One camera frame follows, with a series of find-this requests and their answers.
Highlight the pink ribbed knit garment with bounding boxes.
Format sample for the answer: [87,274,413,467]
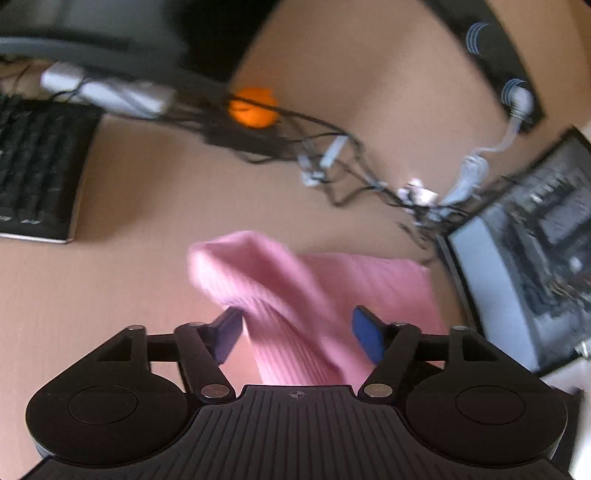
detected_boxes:
[187,231,447,388]

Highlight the white connector cluster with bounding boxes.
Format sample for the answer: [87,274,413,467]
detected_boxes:
[398,178,439,207]

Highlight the open computer case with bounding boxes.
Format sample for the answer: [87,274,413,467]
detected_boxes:
[437,127,590,376]

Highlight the black hub box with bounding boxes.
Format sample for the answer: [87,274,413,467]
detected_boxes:
[200,123,290,158]

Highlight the orange round object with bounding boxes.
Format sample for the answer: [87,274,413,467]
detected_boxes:
[228,87,280,129]

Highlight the black keyboard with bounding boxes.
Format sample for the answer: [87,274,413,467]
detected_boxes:
[0,95,103,244]

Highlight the white power adapter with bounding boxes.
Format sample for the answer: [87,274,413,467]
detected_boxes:
[40,62,175,119]

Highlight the computer monitor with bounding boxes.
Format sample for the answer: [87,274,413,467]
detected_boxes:
[1,1,278,100]

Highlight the black power strip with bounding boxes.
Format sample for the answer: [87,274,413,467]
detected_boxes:
[425,0,545,133]

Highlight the black cable bundle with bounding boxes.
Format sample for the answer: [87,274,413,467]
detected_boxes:
[161,91,445,259]

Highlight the white plug and cable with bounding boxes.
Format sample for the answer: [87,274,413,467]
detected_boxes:
[440,78,537,206]

